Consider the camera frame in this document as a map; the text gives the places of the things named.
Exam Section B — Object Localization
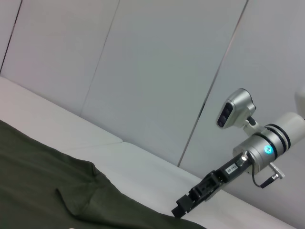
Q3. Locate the dark green t-shirt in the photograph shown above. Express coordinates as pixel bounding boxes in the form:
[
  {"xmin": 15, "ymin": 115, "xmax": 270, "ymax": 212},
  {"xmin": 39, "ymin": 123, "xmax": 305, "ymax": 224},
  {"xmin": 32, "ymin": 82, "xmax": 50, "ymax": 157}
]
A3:
[{"xmin": 0, "ymin": 119, "xmax": 201, "ymax": 229}]

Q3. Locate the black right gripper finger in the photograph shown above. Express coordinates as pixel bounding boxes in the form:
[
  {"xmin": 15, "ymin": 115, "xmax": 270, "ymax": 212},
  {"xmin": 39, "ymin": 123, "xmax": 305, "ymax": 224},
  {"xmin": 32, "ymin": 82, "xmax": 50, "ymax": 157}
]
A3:
[
  {"xmin": 172, "ymin": 190, "xmax": 211, "ymax": 219},
  {"xmin": 172, "ymin": 184, "xmax": 203, "ymax": 212}
]

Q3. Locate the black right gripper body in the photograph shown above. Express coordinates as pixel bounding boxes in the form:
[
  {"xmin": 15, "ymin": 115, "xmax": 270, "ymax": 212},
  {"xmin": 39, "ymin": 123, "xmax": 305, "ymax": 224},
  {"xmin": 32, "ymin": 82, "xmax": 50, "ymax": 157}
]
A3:
[{"xmin": 198, "ymin": 153, "xmax": 253, "ymax": 196}]

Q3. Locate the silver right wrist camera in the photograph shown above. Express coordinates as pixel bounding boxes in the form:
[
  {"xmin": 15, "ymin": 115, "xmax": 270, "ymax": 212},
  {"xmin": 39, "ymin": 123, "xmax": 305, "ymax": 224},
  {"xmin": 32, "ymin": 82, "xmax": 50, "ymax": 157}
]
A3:
[{"xmin": 215, "ymin": 87, "xmax": 261, "ymax": 137}]

